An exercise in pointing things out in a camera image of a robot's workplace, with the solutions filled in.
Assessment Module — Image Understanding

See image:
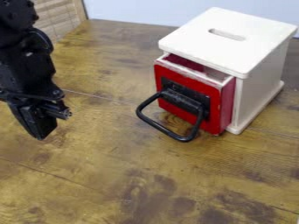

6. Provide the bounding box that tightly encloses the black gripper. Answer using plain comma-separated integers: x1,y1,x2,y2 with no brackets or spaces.
0,29,70,140

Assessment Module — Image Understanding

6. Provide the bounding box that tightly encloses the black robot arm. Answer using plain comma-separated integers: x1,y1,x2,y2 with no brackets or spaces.
0,0,70,140

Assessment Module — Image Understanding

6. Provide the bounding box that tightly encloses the red drawer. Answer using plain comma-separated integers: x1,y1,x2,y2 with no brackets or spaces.
153,53,236,135

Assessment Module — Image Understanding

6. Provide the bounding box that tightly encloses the white wooden cabinet box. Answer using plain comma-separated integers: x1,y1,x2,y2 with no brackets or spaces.
157,7,297,135

